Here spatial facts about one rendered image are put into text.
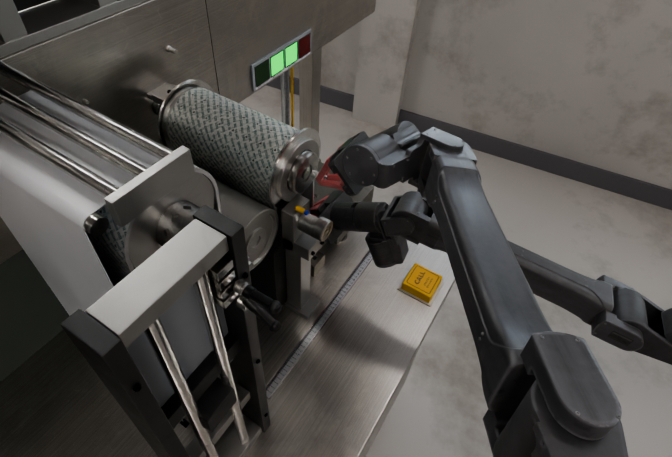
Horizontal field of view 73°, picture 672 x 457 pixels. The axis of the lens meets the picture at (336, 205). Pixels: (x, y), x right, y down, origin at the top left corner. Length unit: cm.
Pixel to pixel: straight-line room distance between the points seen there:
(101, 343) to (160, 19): 65
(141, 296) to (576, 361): 33
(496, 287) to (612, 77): 238
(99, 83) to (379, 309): 70
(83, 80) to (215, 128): 22
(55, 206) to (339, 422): 62
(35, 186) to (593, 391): 52
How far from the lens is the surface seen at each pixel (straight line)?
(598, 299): 84
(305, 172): 77
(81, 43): 84
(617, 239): 284
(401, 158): 60
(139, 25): 90
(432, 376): 199
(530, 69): 275
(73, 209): 51
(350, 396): 94
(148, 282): 42
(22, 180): 57
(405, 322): 102
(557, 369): 35
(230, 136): 78
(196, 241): 44
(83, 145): 56
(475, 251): 46
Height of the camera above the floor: 177
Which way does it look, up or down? 46 degrees down
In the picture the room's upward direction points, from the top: 5 degrees clockwise
